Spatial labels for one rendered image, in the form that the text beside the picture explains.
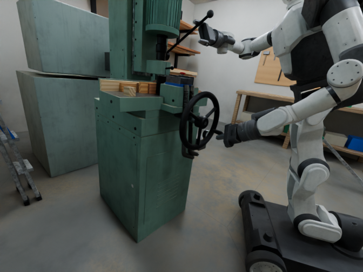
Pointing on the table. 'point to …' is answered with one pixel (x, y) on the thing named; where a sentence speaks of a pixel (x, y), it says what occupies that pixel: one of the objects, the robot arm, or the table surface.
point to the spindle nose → (161, 47)
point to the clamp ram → (160, 82)
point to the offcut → (129, 91)
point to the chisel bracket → (158, 67)
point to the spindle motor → (163, 18)
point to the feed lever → (190, 32)
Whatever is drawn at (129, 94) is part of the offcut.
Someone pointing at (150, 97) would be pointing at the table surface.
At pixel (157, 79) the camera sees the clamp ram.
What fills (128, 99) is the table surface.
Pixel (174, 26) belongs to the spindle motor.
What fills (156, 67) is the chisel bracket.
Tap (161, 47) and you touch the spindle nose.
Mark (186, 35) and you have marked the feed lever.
